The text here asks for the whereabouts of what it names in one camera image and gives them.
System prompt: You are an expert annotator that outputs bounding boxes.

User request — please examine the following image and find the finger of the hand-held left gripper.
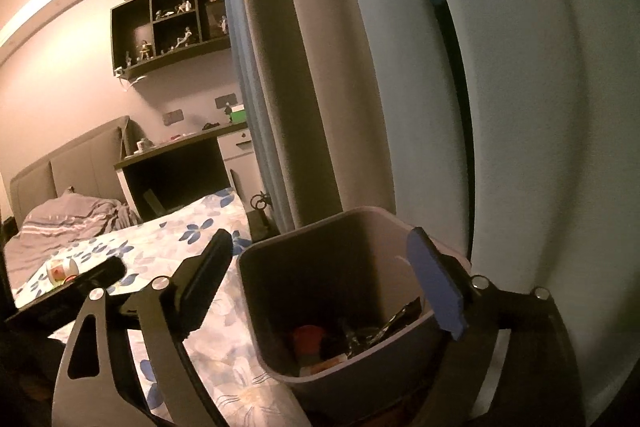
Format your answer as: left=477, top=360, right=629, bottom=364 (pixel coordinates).
left=10, top=256, right=126, bottom=325

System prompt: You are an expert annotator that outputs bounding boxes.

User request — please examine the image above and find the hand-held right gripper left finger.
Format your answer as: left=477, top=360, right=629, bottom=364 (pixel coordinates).
left=52, top=229, right=233, bottom=427

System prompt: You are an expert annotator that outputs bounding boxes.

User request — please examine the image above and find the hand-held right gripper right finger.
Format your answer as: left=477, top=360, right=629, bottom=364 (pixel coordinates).
left=406, top=227, right=586, bottom=427

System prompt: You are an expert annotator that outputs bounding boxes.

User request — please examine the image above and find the small white red cup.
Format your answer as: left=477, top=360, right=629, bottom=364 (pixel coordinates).
left=46, top=257, right=80, bottom=284

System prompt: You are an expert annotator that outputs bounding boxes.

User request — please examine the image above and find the black wrapper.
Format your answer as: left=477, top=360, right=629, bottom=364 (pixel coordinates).
left=345, top=299, right=425, bottom=353

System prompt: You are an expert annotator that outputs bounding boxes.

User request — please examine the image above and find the grey trash bin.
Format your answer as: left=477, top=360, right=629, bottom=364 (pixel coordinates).
left=237, top=206, right=473, bottom=427

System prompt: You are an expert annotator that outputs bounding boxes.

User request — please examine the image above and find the blue floral blanket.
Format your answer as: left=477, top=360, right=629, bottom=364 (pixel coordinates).
left=10, top=187, right=311, bottom=427

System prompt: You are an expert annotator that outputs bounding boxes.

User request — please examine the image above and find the grey striped quilt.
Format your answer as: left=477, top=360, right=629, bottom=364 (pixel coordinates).
left=15, top=194, right=143, bottom=258

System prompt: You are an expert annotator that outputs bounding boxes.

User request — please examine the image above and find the black metal hook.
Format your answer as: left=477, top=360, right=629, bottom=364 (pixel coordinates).
left=248, top=191, right=273, bottom=238

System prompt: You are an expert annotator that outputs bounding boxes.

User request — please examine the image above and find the grey padded headboard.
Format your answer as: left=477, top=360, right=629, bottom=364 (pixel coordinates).
left=10, top=116, right=132, bottom=228

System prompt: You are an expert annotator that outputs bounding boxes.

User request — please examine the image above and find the white drawer cabinet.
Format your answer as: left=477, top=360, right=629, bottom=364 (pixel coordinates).
left=219, top=129, right=261, bottom=202

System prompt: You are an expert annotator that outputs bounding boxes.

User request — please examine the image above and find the dark top desk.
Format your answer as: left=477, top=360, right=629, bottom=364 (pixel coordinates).
left=114, top=121, right=251, bottom=220

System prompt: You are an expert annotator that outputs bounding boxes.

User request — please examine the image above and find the grey curtain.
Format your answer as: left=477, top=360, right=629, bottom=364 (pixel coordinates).
left=234, top=0, right=401, bottom=233

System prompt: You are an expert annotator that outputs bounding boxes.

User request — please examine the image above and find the row of small figurines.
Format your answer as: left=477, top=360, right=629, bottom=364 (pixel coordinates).
left=125, top=0, right=230, bottom=62

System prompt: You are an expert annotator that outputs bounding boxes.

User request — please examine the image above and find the dark wall shelf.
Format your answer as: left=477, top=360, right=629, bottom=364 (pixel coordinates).
left=111, top=0, right=233, bottom=80

